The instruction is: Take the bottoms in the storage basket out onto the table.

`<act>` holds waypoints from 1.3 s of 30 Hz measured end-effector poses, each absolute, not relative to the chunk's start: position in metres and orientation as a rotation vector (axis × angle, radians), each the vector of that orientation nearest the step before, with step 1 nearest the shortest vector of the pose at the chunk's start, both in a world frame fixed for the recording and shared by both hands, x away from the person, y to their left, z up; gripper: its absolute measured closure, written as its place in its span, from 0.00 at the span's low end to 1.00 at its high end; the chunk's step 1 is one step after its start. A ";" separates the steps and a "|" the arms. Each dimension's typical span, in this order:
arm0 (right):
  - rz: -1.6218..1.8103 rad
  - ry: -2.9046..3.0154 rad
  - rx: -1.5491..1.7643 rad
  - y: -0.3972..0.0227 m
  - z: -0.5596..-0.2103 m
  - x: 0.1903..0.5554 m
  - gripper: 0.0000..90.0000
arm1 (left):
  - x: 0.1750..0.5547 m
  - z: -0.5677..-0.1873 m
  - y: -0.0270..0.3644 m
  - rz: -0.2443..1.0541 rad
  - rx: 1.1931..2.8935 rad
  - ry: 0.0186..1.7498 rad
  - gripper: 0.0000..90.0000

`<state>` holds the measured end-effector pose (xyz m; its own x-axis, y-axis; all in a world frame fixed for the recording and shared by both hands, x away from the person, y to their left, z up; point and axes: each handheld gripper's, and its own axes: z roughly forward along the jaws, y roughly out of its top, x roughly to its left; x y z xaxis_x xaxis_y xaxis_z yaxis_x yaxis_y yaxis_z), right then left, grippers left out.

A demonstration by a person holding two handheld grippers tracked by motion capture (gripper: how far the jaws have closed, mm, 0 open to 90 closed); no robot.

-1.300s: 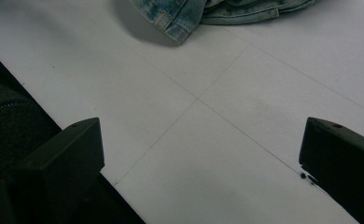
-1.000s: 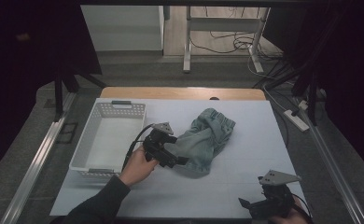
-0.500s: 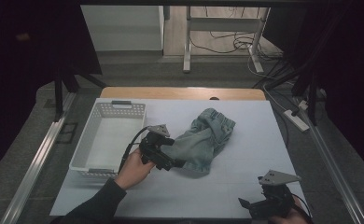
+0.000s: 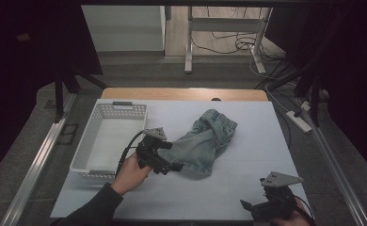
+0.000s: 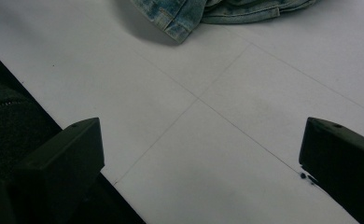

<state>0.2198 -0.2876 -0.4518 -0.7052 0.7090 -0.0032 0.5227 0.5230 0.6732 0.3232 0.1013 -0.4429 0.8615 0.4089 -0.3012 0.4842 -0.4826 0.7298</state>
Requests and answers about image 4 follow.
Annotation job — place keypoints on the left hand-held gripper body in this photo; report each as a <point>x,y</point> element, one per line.
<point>151,150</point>

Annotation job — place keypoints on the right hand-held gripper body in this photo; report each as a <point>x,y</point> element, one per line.
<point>277,197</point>

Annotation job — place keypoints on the light blue denim pants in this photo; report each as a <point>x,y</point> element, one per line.
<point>203,141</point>

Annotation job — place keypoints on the white perforated plastic basket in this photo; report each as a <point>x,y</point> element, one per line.
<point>109,141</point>

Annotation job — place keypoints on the person's right hand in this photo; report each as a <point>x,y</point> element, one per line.
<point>293,221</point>

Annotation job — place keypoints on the person's left hand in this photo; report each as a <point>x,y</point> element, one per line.
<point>130,175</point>

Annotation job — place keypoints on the white board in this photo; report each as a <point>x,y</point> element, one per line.
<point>235,188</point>

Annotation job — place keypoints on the wooden table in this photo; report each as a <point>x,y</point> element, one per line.
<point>178,93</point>

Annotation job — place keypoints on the white power strip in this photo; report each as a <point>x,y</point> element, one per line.
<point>298,121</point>

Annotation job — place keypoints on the dark floor grate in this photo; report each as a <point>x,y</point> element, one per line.
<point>68,134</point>

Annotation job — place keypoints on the white plug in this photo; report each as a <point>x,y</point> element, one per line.
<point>305,105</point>

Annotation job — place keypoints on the black metal stand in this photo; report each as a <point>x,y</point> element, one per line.
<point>59,97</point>
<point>313,94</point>

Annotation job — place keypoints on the white cabinet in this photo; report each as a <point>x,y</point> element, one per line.
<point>125,28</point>

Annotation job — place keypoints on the aluminium rail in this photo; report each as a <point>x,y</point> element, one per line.
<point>338,175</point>
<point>35,166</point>

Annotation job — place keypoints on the white metal desk frame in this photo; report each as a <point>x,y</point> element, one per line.
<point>189,47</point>

